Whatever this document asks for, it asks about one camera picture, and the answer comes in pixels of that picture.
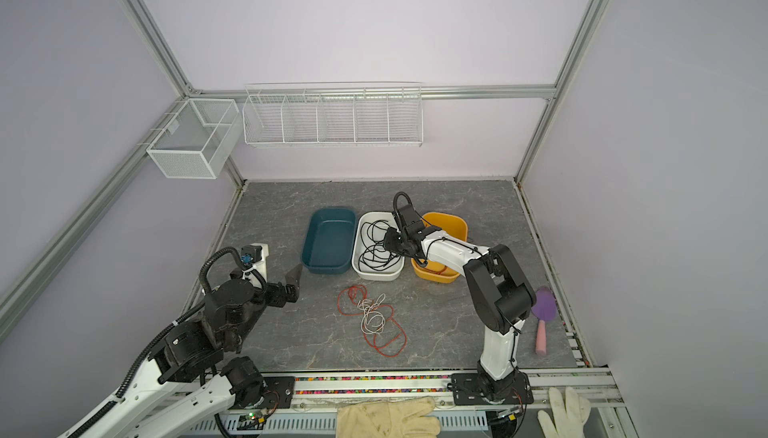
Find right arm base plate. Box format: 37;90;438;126
447;370;534;406

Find teal plastic bin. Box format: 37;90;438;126
301;207;357;275

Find black cable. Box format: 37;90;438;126
356;217;400;272

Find long white wire basket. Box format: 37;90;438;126
242;82;424;147

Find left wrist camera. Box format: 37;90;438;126
240;243;269;287

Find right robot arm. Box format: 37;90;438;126
384;191;536;383

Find thin white cable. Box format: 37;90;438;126
356;293;390;337

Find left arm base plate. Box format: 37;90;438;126
231;375;296;410

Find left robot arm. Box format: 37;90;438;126
64;265;303;437

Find cream work glove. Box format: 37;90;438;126
335;397;441;438

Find white plastic bin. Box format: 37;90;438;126
351;211;405;282

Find red cables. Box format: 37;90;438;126
335;283;409;359

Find small white mesh basket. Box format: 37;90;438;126
147;98;243;179

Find yellow plastic bin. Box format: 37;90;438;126
411;212;469;284

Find white glove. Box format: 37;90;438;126
537;387;592;438

